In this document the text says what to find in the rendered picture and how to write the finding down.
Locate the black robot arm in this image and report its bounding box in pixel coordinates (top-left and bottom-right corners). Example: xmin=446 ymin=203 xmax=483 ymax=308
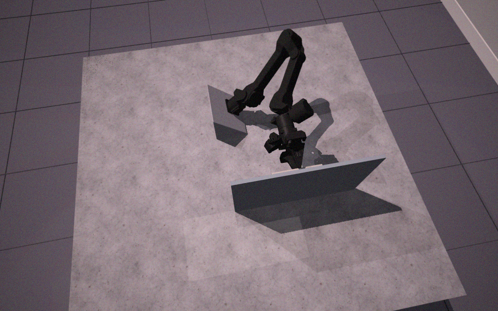
xmin=225 ymin=29 xmax=314 ymax=153

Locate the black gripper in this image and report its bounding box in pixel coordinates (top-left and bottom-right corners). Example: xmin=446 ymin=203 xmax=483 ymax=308
xmin=279 ymin=126 xmax=306 ymax=169

